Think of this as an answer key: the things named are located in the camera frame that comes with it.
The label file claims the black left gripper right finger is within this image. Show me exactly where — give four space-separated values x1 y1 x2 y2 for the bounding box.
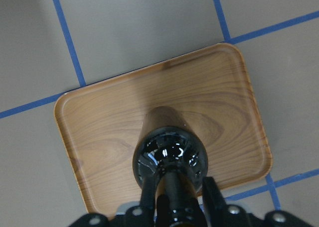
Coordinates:
202 177 226 210

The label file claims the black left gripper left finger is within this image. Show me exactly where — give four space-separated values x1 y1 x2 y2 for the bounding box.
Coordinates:
140 176 157 210

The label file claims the dark glass wine bottle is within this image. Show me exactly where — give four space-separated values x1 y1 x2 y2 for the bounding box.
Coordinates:
133 106 208 227

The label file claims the wooden tray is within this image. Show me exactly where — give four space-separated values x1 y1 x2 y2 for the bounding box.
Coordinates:
54 43 273 217

